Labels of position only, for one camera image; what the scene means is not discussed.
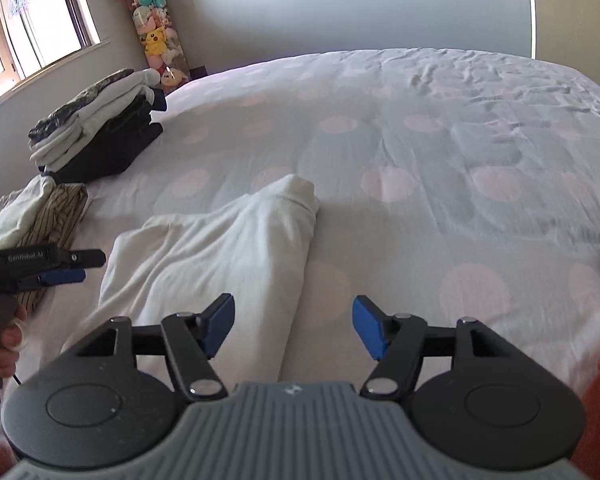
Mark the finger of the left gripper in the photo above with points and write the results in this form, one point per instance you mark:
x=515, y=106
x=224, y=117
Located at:
x=51, y=279
x=80, y=259

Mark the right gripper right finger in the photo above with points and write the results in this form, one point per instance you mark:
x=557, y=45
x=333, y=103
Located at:
x=395, y=342

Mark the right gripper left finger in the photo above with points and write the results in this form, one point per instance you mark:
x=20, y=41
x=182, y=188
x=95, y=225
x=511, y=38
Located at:
x=192, y=340

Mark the white sweatshirt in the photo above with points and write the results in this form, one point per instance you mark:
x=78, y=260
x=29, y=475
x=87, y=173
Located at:
x=255, y=248

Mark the person left hand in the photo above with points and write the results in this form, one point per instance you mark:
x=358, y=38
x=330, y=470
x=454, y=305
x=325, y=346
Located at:
x=11, y=342

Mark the striped folded garment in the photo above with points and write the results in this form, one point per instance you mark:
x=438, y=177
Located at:
x=57, y=219

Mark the white folded garment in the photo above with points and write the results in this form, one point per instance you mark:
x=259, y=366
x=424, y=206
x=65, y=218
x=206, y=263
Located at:
x=18, y=209

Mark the black folded garment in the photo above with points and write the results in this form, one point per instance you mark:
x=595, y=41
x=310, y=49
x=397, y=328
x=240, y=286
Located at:
x=110, y=141

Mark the floral dark folded garment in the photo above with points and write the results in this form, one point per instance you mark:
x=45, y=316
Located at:
x=46, y=126

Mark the polka dot bed sheet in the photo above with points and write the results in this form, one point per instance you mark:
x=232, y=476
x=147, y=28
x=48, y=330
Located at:
x=451, y=183

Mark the grey folded garments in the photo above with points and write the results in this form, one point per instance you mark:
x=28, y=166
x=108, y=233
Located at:
x=116, y=95

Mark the plush toy tube holder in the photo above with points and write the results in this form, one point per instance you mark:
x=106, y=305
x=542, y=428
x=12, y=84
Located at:
x=160, y=41

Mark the window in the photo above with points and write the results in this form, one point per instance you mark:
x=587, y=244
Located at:
x=37, y=34

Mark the beige door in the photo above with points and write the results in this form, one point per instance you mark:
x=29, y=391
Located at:
x=567, y=32

